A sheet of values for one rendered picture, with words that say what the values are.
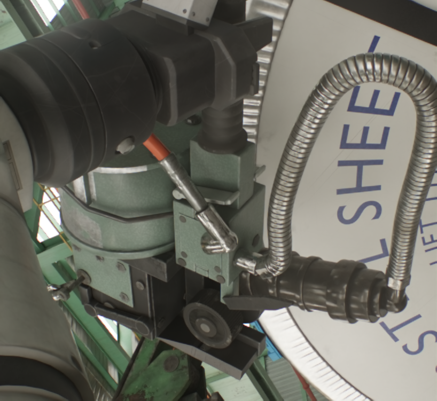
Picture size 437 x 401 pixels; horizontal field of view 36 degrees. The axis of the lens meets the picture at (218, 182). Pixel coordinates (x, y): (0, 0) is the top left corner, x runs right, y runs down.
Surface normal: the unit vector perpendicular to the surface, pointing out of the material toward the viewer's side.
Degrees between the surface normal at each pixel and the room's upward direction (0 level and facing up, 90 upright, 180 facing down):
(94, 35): 125
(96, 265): 58
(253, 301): 47
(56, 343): 156
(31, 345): 143
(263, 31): 129
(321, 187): 90
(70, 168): 81
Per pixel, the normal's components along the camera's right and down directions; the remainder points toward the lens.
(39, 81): -0.22, -0.05
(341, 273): -0.38, -0.65
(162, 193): 0.52, 0.50
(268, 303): -0.66, 0.54
